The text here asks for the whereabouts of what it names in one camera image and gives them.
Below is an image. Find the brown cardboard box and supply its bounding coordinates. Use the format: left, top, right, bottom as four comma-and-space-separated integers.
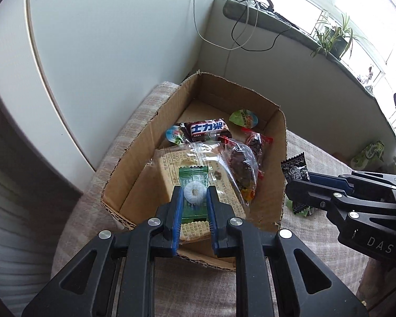
101, 70, 287, 269

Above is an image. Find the small windowsill figurine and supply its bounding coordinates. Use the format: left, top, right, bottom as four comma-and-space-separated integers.
358, 65, 376, 92

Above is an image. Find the clear red-edged date snack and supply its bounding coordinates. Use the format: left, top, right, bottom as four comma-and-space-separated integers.
241, 127, 273, 175
187, 137, 263, 213

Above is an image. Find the dark chocolate bar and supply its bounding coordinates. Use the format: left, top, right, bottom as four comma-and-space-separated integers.
180, 118, 233, 142

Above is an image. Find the green spider plant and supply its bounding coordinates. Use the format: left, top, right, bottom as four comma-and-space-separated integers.
310, 13, 373, 60

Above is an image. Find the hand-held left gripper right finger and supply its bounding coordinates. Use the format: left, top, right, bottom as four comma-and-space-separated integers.
206, 187, 370, 317

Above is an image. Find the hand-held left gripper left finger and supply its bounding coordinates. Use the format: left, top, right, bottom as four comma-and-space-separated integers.
21, 186, 183, 317

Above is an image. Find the small round blue packet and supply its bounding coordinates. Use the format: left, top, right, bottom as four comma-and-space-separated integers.
166, 125, 187, 146

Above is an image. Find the green mint candy packet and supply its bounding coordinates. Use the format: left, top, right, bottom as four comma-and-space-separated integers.
178, 165, 210, 227

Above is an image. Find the grey windowsill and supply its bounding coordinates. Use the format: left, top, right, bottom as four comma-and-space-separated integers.
223, 0, 377, 100

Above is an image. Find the small green candy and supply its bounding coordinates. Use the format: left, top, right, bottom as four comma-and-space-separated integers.
285, 198, 315, 218

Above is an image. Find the black plant pot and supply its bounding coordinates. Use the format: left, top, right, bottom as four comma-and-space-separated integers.
323, 28, 349, 59

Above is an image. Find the white cabinet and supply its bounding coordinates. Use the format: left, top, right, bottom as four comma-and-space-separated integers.
0, 0, 97, 193

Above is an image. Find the large round green egg packet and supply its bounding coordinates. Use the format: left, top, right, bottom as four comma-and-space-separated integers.
229, 109, 260, 129

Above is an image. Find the yellow snack packet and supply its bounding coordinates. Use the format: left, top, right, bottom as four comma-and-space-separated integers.
239, 187, 257, 207

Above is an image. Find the white cable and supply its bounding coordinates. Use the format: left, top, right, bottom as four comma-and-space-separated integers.
192, 0, 261, 77

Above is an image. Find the green printed carton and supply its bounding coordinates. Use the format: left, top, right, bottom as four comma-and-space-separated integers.
350, 140, 387, 170

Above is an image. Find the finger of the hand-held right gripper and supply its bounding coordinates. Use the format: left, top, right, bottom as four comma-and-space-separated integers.
308, 171, 396, 194
285, 179, 396, 215

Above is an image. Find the black patterned snack packet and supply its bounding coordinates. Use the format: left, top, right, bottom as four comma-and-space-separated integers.
280, 152, 314, 217

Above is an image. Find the grey ribbed panel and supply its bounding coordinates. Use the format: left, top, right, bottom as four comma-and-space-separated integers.
0, 157, 84, 306

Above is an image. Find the black cable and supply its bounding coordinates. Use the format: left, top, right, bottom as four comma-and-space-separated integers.
231, 5, 293, 52

